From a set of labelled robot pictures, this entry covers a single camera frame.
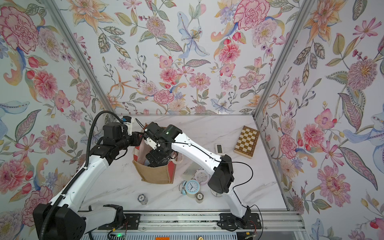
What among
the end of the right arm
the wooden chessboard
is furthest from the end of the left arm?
the wooden chessboard

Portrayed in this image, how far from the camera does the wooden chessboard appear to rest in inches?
39.1

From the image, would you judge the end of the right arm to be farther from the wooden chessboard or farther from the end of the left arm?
the wooden chessboard
